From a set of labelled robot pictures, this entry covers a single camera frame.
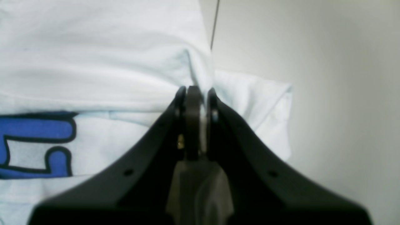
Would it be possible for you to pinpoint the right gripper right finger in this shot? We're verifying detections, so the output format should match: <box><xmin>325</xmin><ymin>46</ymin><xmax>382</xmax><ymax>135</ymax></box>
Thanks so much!
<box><xmin>207</xmin><ymin>88</ymin><xmax>372</xmax><ymax>225</ymax></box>

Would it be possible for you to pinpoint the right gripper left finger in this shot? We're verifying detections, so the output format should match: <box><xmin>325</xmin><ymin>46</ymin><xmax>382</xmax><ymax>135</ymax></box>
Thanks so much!
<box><xmin>29</xmin><ymin>86</ymin><xmax>202</xmax><ymax>225</ymax></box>

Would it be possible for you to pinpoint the white printed T-shirt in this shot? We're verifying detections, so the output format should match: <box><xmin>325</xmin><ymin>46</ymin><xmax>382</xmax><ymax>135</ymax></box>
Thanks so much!
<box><xmin>1</xmin><ymin>0</ymin><xmax>292</xmax><ymax>225</ymax></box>

